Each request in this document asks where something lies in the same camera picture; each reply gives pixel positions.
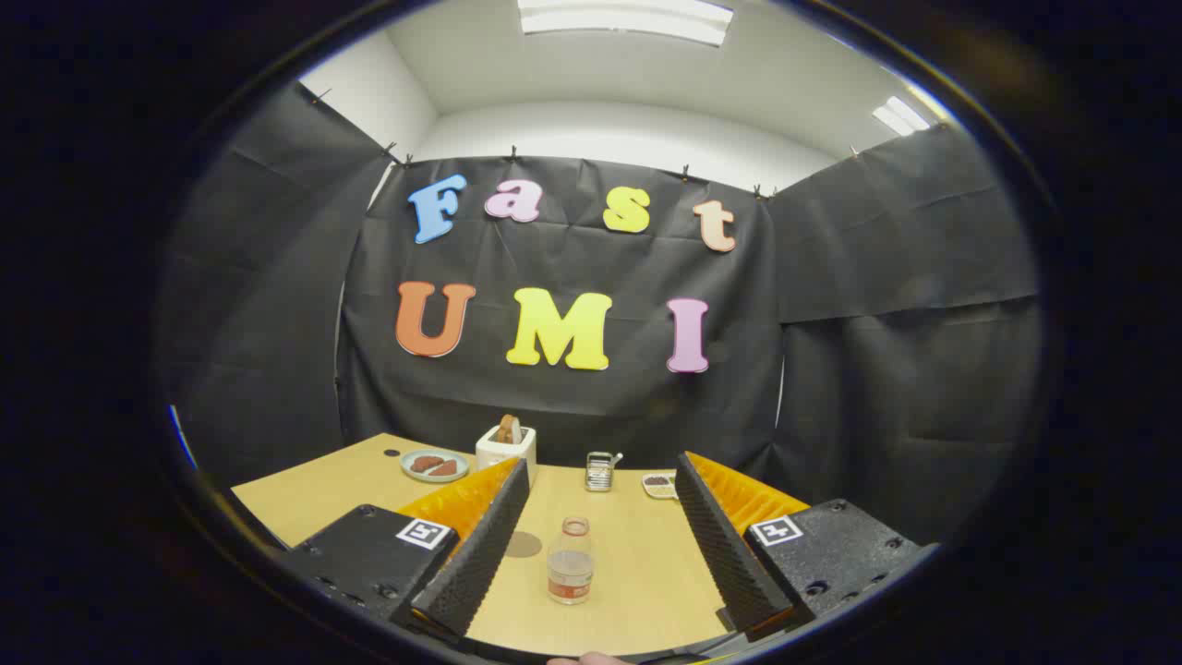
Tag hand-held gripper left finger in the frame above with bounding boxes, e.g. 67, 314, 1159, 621
277, 455, 532, 643

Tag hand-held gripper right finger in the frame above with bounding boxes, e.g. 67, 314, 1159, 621
674, 451, 941, 643

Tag clear plastic juice bottle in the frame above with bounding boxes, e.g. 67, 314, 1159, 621
547, 516, 595, 606

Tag wooden table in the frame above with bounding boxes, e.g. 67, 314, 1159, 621
231, 432, 740, 659

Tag white toaster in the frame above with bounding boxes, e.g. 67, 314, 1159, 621
476, 425, 537, 483

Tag pale green plate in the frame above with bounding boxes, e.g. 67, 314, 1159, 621
401, 449, 470, 483

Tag black backdrop cloth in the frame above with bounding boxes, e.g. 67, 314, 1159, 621
157, 81, 1044, 546

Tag small ceiling light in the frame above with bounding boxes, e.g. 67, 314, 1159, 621
873, 95, 932, 137

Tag long ceiling light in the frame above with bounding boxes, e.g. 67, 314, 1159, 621
517, 0, 735, 47

